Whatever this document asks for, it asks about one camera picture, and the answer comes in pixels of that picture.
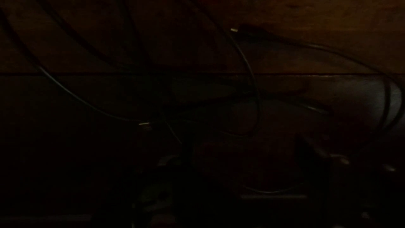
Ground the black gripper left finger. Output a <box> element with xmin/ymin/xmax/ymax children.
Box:
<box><xmin>133</xmin><ymin>153</ymin><xmax>192</xmax><ymax>228</ymax></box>

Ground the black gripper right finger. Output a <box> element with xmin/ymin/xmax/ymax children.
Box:
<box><xmin>294</xmin><ymin>134</ymin><xmax>340</xmax><ymax>228</ymax></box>

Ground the thin black cable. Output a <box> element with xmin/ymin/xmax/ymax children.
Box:
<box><xmin>0</xmin><ymin>0</ymin><xmax>402</xmax><ymax>198</ymax></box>

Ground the dark wooden secretary desk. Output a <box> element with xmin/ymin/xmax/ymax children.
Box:
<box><xmin>0</xmin><ymin>0</ymin><xmax>405</xmax><ymax>228</ymax></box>

